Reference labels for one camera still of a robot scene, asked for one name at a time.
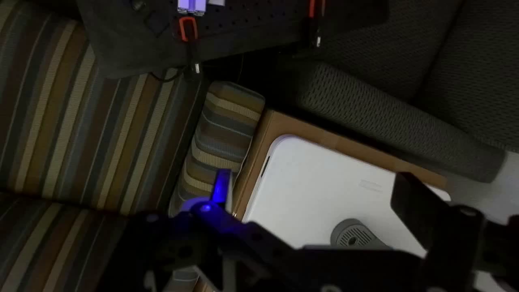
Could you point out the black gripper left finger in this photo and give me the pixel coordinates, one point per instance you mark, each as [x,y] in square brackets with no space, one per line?
[179,253]

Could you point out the orange black clamp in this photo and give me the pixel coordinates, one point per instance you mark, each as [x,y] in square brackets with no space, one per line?
[316,17]
[189,30]

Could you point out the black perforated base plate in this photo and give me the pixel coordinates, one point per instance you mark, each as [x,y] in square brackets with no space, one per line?
[249,33]

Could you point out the small white device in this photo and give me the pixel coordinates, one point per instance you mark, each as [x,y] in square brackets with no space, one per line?
[192,5]

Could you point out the striped fabric cushion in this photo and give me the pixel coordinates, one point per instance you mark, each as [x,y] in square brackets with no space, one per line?
[82,119]

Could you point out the dark grey fabric sofa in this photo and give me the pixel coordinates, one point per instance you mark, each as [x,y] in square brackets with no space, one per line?
[411,91]

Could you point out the white top wooden table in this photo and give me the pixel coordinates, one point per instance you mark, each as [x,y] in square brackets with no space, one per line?
[319,189]

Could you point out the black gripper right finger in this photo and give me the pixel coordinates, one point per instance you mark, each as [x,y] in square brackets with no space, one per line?
[460,249]

